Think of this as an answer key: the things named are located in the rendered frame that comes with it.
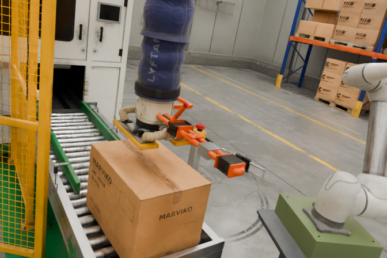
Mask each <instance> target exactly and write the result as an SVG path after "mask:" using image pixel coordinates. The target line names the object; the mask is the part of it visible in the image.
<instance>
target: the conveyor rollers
mask: <svg viewBox="0 0 387 258"><path fill-rule="evenodd" d="M51 128H52V130H53V132H54V134H55V136H56V137H57V139H58V141H59V143H60V145H61V147H62V149H63V151H64V152H65V154H66V156H67V158H68V159H69V161H70V163H71V166H72V167H73V169H74V171H75V173H76V174H77V176H78V178H79V180H80V182H81V189H80V194H77V195H76V194H75V193H74V191H73V189H72V187H71V185H70V183H69V181H68V179H67V177H66V174H65V172H64V170H63V168H62V166H58V169H59V172H58V175H59V177H60V179H61V181H62V183H63V186H64V188H65V190H66V192H67V194H68V196H69V199H70V200H71V204H72V205H73V207H74V208H77V209H74V210H75V212H76V214H77V217H78V218H79V217H83V218H79V221H80V223H81V225H82V227H85V226H89V225H94V224H98V222H97V221H96V219H95V217H94V216H93V215H92V213H91V211H90V210H89V208H88V207H86V206H87V205H86V195H87V188H88V175H89V162H90V149H91V143H97V142H107V141H108V140H107V139H106V138H105V136H103V134H102V133H101V132H100V131H99V129H98V128H97V127H96V126H95V125H94V124H93V122H92V121H91V120H90V119H89V118H88V117H87V115H86V114H85V113H84V112H80V113H52V114H51ZM50 157H51V159H52V161H53V163H54V164H57V163H60V162H59V160H58V158H57V156H56V154H55V152H54V150H53V148H52V146H51V144H50ZM76 199H77V200H76ZM80 207H83V208H80ZM87 215H92V216H88V217H84V216H87ZM83 230H84V232H85V234H86V236H87V237H91V236H95V235H98V234H103V233H104V232H103V230H102V228H101V227H100V225H96V226H91V227H86V228H83ZM88 241H89V243H90V246H91V247H92V248H96V247H99V246H103V245H107V244H110V241H109V239H108V238H107V237H106V235H103V236H98V237H94V238H90V239H88ZM93 252H94V254H95V257H96V258H108V257H112V256H116V255H117V253H116V251H115V249H114V248H113V246H109V247H106V248H102V249H98V250H95V251H93Z"/></svg>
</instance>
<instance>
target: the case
mask: <svg viewBox="0 0 387 258"><path fill-rule="evenodd" d="M156 142H157V143H158V144H159V148H156V149H146V150H139V149H138V148H137V147H136V146H135V145H134V144H133V143H132V142H131V141H130V140H129V139H125V140H118V141H107V142H97V143H91V149H90V162H89V175H88V188H87V195H86V205H87V206H88V208H89V210H90V211H91V213H92V214H93V216H94V217H95V219H96V221H97V222H98V224H99V225H100V227H101V228H102V230H103V232H104V233H105V235H106V237H107V238H108V239H109V241H110V243H111V244H112V246H113V248H114V249H115V251H116V253H117V254H118V255H119V257H120V258H160V257H164V256H167V255H170V254H173V253H176V252H179V251H183V250H185V249H188V248H192V247H194V246H197V245H199V240H200V235H201V231H202V226H203V221H204V216H205V213H206V208H207V202H208V197H209V194H210V189H211V182H209V181H208V180H207V179H206V178H204V177H203V176H202V175H201V174H199V173H198V172H197V171H196V170H194V169H193V168H192V167H190V166H189V165H188V164H187V163H185V162H184V161H183V160H182V159H180V158H179V157H178V156H177V155H175V154H174V153H172V152H171V151H170V150H169V149H167V148H166V147H165V146H164V145H163V144H161V143H160V142H159V141H156Z"/></svg>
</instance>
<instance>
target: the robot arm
mask: <svg viewBox="0 0 387 258"><path fill-rule="evenodd" d="M342 80H343V82H344V84H346V85H347V86H350V87H356V88H358V89H361V90H365V91H367V95H368V98H369V101H370V103H371V104H370V114H369V123H368V128H367V138H366V147H365V156H364V162H363V171H362V173H360V174H359V175H358V176H357V177H355V176H353V175H352V174H350V173H347V172H342V171H339V172H335V173H333V174H331V175H330V176H329V177H328V178H327V179H326V181H325V182H324V184H323V185H322V187H321V189H320V191H319V194H318V197H317V199H316V202H313V204H312V206H313V208H307V207H304V208H303V209H302V211H303V212H304V213H305V214H306V215H307V216H308V217H309V219H310V220H311V221H312V223H313V224H314V225H315V227H316V230H317V231H318V232H320V233H333V234H341V235H345V236H348V237H350V235H351V232H350V231H349V230H348V229H346V227H345V226H344V223H345V221H346V219H347V217H353V216H359V217H364V218H385V217H387V177H385V169H386V160H387V63H363V64H359V65H356V66H352V67H350V68H349V69H347V70H346V71H345V72H344V74H343V76H342Z"/></svg>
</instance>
